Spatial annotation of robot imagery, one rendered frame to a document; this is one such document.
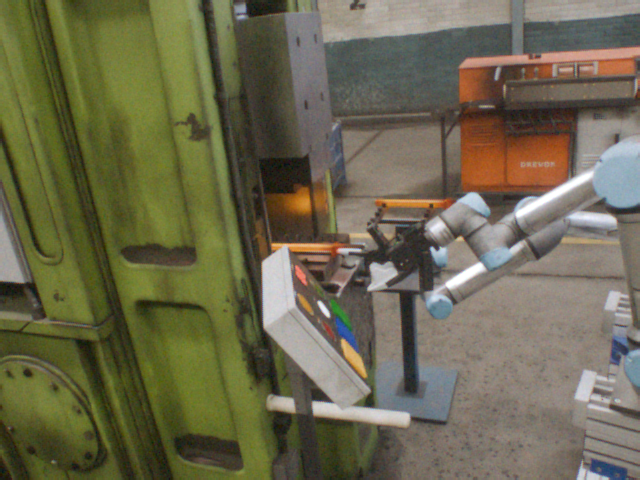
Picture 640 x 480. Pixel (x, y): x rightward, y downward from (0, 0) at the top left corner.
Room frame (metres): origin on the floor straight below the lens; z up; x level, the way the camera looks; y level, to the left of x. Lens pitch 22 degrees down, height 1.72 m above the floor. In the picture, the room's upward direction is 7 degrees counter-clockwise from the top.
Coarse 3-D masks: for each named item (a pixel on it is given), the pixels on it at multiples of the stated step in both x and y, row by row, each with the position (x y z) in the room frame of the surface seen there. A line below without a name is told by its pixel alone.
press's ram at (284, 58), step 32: (256, 32) 1.57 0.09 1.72; (288, 32) 1.55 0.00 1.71; (320, 32) 1.79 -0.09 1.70; (256, 64) 1.58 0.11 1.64; (288, 64) 1.54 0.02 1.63; (320, 64) 1.76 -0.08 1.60; (256, 96) 1.58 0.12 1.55; (288, 96) 1.55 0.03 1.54; (320, 96) 1.73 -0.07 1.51; (256, 128) 1.59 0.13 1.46; (288, 128) 1.55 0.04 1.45; (320, 128) 1.70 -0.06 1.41
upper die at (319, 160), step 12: (324, 144) 1.72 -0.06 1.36; (312, 156) 1.61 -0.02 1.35; (324, 156) 1.71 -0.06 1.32; (264, 168) 1.64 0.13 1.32; (276, 168) 1.63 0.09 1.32; (288, 168) 1.61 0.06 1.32; (300, 168) 1.60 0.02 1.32; (312, 168) 1.60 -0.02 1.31; (324, 168) 1.70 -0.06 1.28; (264, 180) 1.64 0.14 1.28; (276, 180) 1.63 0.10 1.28; (288, 180) 1.61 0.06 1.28; (300, 180) 1.60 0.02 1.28; (312, 180) 1.59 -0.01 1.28
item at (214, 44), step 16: (208, 0) 1.42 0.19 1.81; (208, 16) 1.42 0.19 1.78; (224, 96) 1.41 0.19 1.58; (224, 112) 1.41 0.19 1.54; (224, 128) 1.42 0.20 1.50; (240, 192) 1.41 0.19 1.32; (240, 208) 1.41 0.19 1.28; (240, 224) 1.41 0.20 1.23; (256, 272) 1.42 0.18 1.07; (256, 288) 1.42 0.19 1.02; (272, 352) 1.44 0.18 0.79; (272, 368) 1.43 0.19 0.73; (272, 384) 1.43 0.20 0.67; (288, 416) 1.42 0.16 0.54
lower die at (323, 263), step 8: (296, 256) 1.70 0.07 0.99; (304, 256) 1.69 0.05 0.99; (312, 256) 1.68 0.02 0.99; (320, 256) 1.68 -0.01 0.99; (328, 256) 1.67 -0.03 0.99; (336, 256) 1.72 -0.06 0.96; (304, 264) 1.65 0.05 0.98; (312, 264) 1.64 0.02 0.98; (320, 264) 1.63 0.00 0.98; (328, 264) 1.64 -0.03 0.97; (336, 264) 1.71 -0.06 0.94; (312, 272) 1.60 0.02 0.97; (320, 272) 1.59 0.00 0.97; (328, 272) 1.63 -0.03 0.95; (320, 280) 1.59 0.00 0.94; (328, 280) 1.62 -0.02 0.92
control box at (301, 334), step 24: (264, 264) 1.26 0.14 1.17; (288, 264) 1.17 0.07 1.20; (264, 288) 1.13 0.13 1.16; (288, 288) 1.05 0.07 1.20; (312, 288) 1.19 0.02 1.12; (264, 312) 1.01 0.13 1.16; (288, 312) 0.96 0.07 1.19; (312, 312) 1.02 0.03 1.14; (288, 336) 0.96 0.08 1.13; (312, 336) 0.96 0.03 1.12; (336, 336) 1.06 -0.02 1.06; (312, 360) 0.96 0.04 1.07; (336, 360) 0.96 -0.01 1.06; (336, 384) 0.96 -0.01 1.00; (360, 384) 0.96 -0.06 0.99
